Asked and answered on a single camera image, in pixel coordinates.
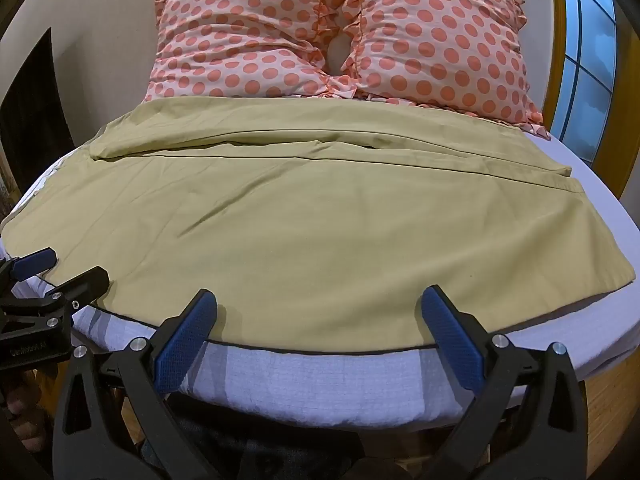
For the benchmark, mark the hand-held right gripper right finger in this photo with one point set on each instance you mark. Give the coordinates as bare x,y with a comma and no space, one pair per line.
451,341

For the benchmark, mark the bed with lavender sheet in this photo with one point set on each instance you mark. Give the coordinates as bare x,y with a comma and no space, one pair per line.
300,390

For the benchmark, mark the olive green bed sheet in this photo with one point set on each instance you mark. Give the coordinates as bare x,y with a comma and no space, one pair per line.
300,230

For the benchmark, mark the person's left hand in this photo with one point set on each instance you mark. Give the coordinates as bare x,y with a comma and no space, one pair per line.
22,417

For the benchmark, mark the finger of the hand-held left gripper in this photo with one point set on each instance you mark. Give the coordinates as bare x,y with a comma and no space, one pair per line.
33,264
75,286

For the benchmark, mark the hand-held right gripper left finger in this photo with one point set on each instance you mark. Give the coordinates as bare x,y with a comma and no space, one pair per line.
184,347

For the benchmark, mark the pink polka dot pillow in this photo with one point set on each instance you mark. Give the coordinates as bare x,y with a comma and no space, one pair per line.
440,40
240,40

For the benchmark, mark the dark panel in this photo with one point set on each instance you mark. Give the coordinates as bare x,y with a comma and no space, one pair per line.
35,110

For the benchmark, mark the yellow framed window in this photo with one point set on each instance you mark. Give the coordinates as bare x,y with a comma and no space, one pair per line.
590,60

